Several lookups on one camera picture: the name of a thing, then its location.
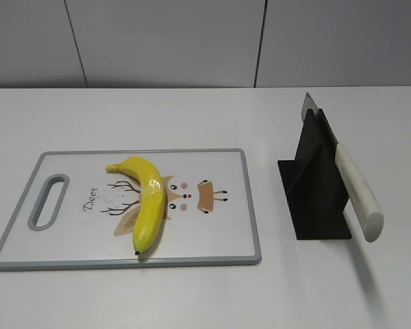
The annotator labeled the white handled kitchen knife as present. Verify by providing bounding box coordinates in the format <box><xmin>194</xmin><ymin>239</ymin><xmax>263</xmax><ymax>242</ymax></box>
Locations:
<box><xmin>301</xmin><ymin>93</ymin><xmax>384</xmax><ymax>243</ymax></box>

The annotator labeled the white deer cutting board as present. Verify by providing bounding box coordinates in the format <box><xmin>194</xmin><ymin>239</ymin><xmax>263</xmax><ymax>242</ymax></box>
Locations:
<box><xmin>0</xmin><ymin>148</ymin><xmax>261</xmax><ymax>271</ymax></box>

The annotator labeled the yellow plastic banana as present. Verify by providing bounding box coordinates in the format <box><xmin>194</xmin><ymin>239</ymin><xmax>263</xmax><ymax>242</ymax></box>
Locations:
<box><xmin>106</xmin><ymin>156</ymin><xmax>166</xmax><ymax>255</ymax></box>

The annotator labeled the black knife stand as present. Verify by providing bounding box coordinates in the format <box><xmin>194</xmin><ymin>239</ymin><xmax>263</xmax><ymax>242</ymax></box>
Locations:
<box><xmin>277</xmin><ymin>109</ymin><xmax>351</xmax><ymax>240</ymax></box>

